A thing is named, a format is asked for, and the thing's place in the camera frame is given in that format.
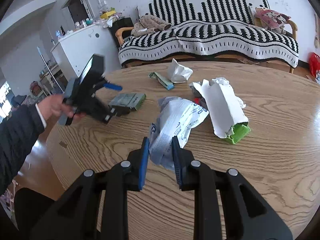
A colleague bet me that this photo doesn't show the grey green box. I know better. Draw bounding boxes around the grey green box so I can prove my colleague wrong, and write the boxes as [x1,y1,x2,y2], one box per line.
[108,93,146,116]

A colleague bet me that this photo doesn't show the white blue plastic bag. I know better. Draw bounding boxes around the white blue plastic bag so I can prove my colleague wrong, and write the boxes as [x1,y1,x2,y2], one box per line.
[149,96,209,170]

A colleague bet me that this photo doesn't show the red grey wrapper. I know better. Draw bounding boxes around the red grey wrapper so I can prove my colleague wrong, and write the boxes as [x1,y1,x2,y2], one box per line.
[189,84,208,110]

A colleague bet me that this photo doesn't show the white green paper carton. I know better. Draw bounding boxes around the white green paper carton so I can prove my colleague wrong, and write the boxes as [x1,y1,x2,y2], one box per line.
[189,77,251,145]

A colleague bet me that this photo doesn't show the dark sleeved left forearm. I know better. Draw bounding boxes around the dark sleeved left forearm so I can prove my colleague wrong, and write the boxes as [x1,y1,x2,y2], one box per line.
[0,105,46,194]

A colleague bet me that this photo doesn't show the person's left hand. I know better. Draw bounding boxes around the person's left hand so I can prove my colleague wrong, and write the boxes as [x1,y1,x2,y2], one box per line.
[35,94,86,128]

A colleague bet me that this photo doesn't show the white cabinet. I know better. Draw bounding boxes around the white cabinet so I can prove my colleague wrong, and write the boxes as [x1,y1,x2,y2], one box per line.
[51,24,121,80]

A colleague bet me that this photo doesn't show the crumpled white tissue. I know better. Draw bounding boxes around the crumpled white tissue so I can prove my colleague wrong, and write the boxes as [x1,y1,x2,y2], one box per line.
[167,59,193,83]

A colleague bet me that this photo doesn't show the crumpled white paper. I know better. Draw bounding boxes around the crumpled white paper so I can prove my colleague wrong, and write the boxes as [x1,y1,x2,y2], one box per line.
[211,77,246,109]

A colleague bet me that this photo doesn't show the brown plush garment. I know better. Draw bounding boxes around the brown plush garment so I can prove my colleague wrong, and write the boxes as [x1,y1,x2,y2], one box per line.
[131,14,171,37]

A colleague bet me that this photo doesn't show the light wooden round table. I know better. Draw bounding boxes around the light wooden round table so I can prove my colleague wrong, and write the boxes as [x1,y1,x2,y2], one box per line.
[46,62,319,239]

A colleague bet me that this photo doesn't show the black white striped sofa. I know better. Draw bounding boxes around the black white striped sofa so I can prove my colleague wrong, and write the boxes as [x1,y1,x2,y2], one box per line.
[118,0,299,69]

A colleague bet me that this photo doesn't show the pink cartoon pillow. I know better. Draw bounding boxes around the pink cartoon pillow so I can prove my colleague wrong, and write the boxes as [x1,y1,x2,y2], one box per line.
[254,8,291,34]

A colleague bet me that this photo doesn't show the red bag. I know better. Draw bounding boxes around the red bag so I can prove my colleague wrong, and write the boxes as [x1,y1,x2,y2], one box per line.
[308,53,320,77]

